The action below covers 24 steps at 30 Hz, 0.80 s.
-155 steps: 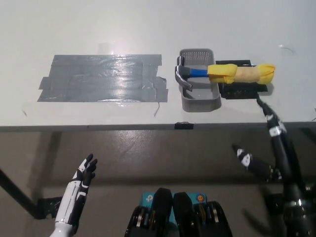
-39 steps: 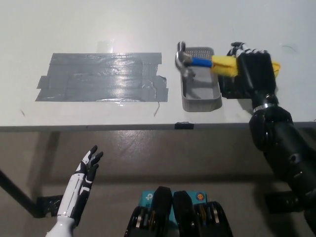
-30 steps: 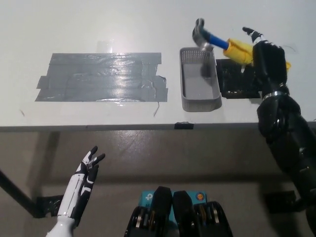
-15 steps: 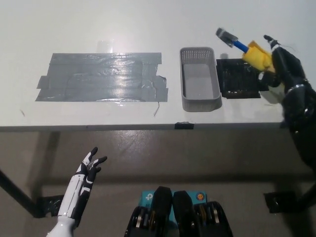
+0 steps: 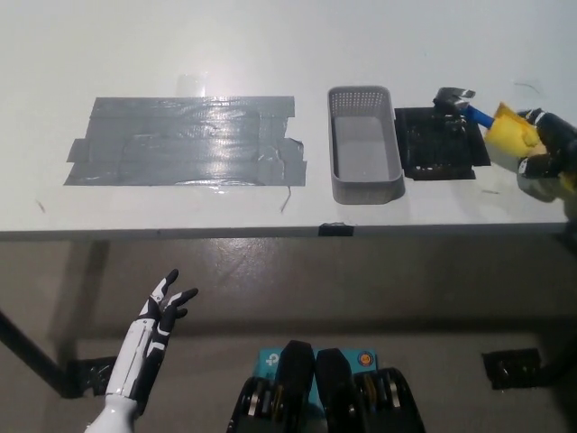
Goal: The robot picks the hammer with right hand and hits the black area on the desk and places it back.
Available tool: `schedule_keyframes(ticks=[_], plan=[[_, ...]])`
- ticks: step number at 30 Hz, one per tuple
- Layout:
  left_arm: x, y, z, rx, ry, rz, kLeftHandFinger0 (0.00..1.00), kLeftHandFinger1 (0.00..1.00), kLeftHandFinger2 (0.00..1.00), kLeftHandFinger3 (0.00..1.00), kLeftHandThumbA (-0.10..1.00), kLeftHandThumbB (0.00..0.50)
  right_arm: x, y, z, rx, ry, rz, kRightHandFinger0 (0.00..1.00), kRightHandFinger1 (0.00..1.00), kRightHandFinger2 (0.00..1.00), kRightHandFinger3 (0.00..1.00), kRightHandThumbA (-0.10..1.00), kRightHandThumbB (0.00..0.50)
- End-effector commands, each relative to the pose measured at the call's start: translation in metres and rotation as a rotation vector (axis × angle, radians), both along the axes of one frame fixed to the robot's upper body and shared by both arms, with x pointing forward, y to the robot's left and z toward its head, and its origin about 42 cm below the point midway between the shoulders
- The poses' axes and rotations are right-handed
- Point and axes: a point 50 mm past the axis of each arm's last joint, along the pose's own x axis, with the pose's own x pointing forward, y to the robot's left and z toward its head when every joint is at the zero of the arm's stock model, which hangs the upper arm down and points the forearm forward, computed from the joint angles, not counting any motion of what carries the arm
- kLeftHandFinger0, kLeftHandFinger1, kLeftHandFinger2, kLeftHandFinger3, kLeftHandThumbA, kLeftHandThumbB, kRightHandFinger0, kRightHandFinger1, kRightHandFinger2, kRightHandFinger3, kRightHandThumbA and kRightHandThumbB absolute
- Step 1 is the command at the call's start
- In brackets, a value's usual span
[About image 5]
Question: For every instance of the black table leg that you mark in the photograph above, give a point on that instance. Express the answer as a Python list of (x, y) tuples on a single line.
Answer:
[(561, 356), (31, 352)]

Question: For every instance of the grey duct tape patch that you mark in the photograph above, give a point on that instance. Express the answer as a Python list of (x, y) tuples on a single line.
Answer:
[(189, 144)]

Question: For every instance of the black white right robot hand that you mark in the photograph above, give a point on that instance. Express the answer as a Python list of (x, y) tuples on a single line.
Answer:
[(556, 144)]

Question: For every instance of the grey perforated plastic basket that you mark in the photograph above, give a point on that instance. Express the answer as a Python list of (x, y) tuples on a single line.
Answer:
[(363, 153)]

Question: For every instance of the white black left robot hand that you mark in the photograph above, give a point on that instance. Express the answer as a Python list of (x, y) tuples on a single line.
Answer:
[(140, 356)]

